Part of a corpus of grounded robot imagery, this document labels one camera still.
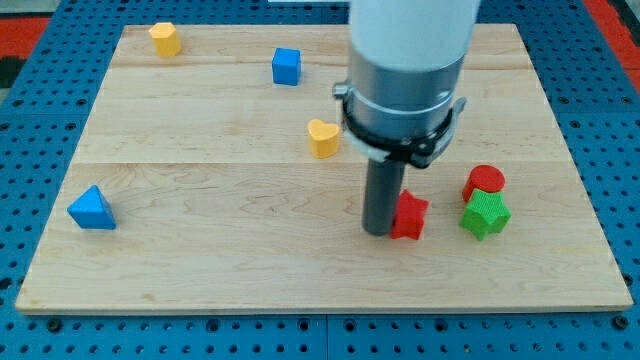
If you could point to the yellow heart block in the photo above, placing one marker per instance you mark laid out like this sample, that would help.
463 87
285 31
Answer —
324 138

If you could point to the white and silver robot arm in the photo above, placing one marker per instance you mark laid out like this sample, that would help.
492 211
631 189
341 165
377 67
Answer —
405 57

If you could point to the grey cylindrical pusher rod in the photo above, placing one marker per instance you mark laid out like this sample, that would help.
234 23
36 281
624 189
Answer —
383 182

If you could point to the red star block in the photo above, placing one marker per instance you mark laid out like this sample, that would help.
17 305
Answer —
409 218

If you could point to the wooden board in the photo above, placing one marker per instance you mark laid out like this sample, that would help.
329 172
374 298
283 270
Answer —
220 207

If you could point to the blue cube block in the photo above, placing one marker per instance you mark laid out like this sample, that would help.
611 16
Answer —
286 66

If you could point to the red cylinder block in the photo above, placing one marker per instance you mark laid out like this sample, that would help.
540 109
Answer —
483 177

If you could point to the green star block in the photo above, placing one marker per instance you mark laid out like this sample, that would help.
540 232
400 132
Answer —
485 213

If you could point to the yellow pentagon block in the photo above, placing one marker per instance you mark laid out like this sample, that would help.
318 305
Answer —
166 39

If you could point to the blue triangle block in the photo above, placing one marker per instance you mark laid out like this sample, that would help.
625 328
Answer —
92 211

